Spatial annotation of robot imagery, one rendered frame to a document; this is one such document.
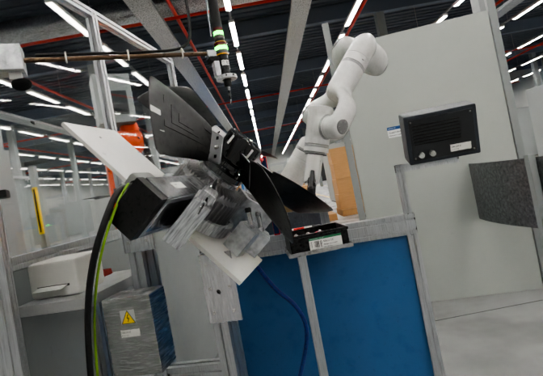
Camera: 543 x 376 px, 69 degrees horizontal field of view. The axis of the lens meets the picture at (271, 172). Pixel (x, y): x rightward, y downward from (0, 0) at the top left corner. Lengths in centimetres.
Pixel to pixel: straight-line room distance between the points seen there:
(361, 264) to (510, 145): 187
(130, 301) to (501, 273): 268
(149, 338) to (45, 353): 43
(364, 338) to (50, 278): 117
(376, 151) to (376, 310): 159
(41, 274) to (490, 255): 280
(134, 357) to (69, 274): 31
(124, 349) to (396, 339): 103
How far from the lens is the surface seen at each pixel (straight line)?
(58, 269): 137
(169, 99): 105
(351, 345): 178
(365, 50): 148
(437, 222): 316
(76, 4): 211
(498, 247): 329
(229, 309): 121
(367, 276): 169
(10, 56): 129
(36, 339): 153
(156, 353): 124
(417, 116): 159
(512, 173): 273
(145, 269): 129
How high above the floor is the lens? 108
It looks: 1 degrees up
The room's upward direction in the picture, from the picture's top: 11 degrees counter-clockwise
